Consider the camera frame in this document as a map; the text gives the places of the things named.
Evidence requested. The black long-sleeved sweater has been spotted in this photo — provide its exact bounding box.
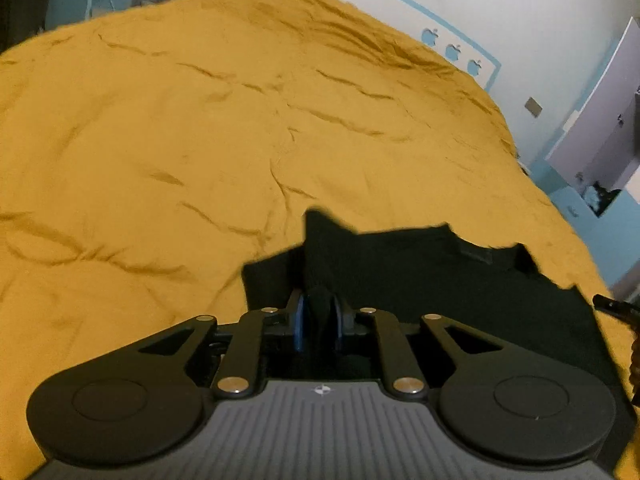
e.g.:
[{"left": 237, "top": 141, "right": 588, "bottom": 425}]
[{"left": 241, "top": 208, "right": 637, "bottom": 480}]

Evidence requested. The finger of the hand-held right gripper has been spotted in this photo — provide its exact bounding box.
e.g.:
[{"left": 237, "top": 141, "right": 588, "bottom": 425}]
[{"left": 592, "top": 294, "right": 640, "bottom": 327}]

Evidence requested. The lilac wardrobe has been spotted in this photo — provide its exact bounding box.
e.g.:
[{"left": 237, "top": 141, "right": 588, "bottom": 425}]
[{"left": 545, "top": 15, "right": 640, "bottom": 193}]

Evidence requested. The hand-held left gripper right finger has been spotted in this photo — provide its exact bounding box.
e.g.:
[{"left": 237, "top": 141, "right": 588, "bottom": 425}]
[{"left": 332, "top": 295, "right": 507, "bottom": 402}]

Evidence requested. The white and blue headboard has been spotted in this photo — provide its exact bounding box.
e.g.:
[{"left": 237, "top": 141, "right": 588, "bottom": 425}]
[{"left": 247, "top": 0, "right": 502, "bottom": 92}]

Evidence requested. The light blue drawer cabinet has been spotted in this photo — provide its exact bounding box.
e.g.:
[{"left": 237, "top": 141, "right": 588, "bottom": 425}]
[{"left": 530, "top": 160, "right": 640, "bottom": 291}]

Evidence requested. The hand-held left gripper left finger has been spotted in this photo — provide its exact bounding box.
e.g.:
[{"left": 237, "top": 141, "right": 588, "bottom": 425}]
[{"left": 132, "top": 287, "right": 307, "bottom": 402}]

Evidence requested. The yellow quilted bed cover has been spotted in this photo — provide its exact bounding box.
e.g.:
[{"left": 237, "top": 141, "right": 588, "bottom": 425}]
[{"left": 0, "top": 0, "right": 615, "bottom": 480}]

